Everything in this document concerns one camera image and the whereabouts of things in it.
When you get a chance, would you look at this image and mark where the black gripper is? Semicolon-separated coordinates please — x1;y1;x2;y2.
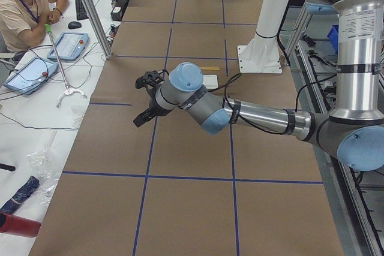
133;70;165;127

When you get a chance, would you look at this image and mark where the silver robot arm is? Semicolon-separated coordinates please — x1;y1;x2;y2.
134;0;383;171

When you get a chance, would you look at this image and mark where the white flat box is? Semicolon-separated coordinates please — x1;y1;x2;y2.
203;74;218;89

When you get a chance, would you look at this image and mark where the yellow wooden strip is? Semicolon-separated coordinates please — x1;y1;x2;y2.
200;66;220;71

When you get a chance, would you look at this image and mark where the black power adapter box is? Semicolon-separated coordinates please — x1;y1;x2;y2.
110;7;122;22

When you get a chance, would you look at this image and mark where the blue teach pendant tablet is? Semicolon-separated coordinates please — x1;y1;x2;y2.
47;32;89;61

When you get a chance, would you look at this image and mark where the black computer mouse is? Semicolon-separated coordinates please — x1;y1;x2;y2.
67;21;82;29

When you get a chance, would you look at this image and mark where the black keyboard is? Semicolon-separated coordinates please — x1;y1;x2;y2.
75;0;88;20

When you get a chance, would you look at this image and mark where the crumpled clear plastic wrap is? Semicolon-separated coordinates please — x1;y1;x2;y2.
27;130;63;208

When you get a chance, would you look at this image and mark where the folded dark blue umbrella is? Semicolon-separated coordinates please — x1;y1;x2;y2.
1;176;40;215

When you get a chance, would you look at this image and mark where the man in beige shirt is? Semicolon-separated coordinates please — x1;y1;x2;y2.
1;0;68;52

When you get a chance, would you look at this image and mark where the red cylinder bottle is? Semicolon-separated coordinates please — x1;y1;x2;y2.
1;213;41;238

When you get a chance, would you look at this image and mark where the blue storage bin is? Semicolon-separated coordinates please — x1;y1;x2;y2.
327;25;339;54

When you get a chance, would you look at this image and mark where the grabber stick green handle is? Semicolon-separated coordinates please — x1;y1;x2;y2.
44;24;87;109

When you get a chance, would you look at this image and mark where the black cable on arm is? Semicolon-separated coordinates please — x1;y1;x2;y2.
206;72;338;134

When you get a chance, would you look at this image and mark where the aluminium frame post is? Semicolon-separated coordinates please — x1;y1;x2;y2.
82;0;112;59

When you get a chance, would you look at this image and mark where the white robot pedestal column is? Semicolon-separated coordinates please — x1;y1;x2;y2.
238;0;289;74

